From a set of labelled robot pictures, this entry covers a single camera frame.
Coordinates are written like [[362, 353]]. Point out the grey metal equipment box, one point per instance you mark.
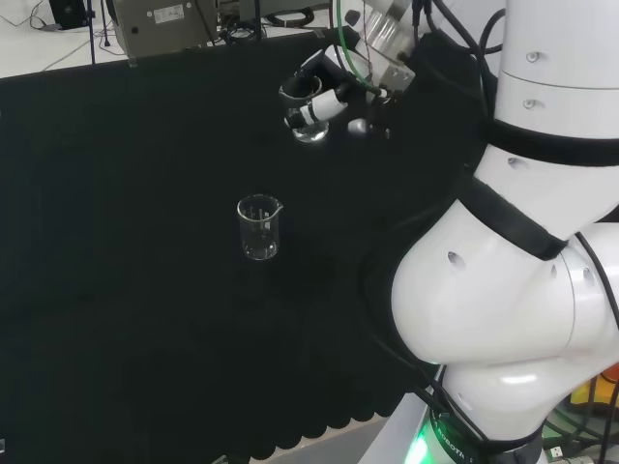
[[164, 21]]

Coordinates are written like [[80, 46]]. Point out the clear glass beaker with spout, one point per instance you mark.
[[260, 241]]

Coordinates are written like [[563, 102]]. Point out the yellow stop button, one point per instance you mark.
[[597, 391]]

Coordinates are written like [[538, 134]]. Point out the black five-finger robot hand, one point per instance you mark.
[[325, 103]]

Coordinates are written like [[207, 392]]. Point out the thin black stand pole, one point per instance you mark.
[[91, 34]]

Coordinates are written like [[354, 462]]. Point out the black box on floor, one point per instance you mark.
[[67, 12]]

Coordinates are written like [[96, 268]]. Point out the small clear glass beaker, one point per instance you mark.
[[309, 131]]

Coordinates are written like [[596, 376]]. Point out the black bench cloth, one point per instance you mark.
[[145, 290]]

